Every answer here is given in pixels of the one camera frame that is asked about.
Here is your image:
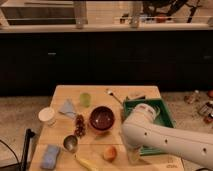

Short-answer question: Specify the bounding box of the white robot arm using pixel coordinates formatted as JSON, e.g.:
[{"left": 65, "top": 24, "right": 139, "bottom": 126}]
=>
[{"left": 121, "top": 103, "right": 213, "bottom": 171}]

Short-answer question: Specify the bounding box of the green plastic tray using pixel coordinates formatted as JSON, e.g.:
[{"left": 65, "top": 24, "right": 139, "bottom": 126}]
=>
[{"left": 123, "top": 99, "right": 174, "bottom": 156}]

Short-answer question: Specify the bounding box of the black handled knife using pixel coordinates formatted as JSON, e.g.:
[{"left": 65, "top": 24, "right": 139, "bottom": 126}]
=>
[{"left": 126, "top": 96, "right": 146, "bottom": 100}]

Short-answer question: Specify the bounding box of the light blue cloth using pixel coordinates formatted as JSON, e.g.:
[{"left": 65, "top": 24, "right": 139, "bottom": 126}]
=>
[{"left": 59, "top": 99, "right": 76, "bottom": 119}]

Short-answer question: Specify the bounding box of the bunch of dark grapes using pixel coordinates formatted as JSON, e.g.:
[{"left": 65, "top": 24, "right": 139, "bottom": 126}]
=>
[{"left": 74, "top": 115, "right": 86, "bottom": 138}]

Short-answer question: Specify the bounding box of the green plastic cup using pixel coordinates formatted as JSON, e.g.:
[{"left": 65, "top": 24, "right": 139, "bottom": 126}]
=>
[{"left": 79, "top": 93, "right": 91, "bottom": 107}]

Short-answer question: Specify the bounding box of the blue sponge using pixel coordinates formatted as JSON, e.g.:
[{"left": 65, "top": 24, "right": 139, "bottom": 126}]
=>
[{"left": 40, "top": 145, "right": 60, "bottom": 170}]

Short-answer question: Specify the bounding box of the yellow banana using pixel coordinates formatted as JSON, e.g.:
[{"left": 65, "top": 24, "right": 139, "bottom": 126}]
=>
[{"left": 75, "top": 156, "right": 99, "bottom": 171}]

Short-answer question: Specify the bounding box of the small metal cup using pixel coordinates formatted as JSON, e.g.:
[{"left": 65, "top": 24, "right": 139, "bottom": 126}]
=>
[{"left": 63, "top": 135, "right": 78, "bottom": 153}]

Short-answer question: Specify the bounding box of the dark red bowl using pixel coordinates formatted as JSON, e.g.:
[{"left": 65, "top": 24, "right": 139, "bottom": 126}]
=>
[{"left": 89, "top": 106, "right": 115, "bottom": 131}]

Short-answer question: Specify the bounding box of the white paper cup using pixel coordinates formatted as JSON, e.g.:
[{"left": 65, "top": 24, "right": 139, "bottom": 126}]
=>
[{"left": 38, "top": 107, "right": 56, "bottom": 126}]

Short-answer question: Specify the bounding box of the black stand left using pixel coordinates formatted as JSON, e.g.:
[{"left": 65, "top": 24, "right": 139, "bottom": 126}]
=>
[{"left": 20, "top": 129, "right": 35, "bottom": 171}]

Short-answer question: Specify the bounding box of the red yellow apple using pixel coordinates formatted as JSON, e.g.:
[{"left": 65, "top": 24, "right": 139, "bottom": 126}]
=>
[{"left": 103, "top": 146, "right": 117, "bottom": 162}]

